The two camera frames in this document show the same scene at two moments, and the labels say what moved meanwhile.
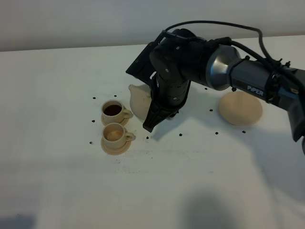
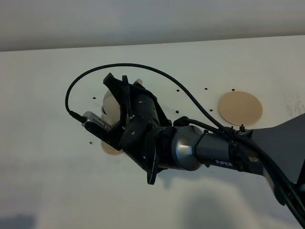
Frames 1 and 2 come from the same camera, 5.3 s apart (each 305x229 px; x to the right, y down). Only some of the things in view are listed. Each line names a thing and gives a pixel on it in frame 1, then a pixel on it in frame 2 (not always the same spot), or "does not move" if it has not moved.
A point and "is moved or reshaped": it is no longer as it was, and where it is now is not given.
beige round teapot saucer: [240, 108] does not move
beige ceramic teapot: [140, 101] is moved or reshaped
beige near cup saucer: [116, 148] does not move
